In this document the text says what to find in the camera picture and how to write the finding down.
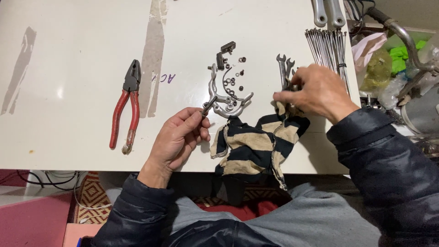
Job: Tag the grey metal brake bolt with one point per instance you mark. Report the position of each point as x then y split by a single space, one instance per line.
209 105

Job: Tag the black brake pad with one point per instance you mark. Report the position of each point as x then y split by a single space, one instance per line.
220 61
228 47

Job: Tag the person's dark jacket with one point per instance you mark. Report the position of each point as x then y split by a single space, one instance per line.
223 235

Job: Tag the grey round metal part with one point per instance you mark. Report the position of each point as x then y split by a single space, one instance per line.
422 116

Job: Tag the bundle of steel spokes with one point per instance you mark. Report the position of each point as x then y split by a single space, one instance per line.
327 51

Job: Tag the clear plastic bag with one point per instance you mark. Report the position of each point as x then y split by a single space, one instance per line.
392 91

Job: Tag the person's right hand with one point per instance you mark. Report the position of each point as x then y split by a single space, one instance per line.
319 92

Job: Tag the person's left hand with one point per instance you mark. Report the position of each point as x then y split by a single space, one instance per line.
171 144

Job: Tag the person's grey trousers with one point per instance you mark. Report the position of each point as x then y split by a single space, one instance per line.
308 219

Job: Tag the long open-end wrench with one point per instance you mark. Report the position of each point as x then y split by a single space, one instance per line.
282 67

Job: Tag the pink box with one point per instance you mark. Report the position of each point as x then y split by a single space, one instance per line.
34 223

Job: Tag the green plastic bag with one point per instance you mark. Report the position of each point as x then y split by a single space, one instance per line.
399 56

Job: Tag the scattered small nuts and washers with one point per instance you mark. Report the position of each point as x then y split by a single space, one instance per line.
233 82

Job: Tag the patterned woven rug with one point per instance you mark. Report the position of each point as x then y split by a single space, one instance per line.
92 199

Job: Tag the red cloth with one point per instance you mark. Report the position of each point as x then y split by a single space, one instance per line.
247 211

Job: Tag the short open-end wrench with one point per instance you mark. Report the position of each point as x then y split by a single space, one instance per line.
289 67

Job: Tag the black and beige striped cloth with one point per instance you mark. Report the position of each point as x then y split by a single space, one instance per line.
253 147

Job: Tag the pale pink board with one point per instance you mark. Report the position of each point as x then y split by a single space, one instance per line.
80 233

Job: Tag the yellowish plastic bag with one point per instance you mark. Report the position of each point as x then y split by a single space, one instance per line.
377 72

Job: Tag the pink plastic bag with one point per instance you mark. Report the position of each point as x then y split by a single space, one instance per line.
367 48

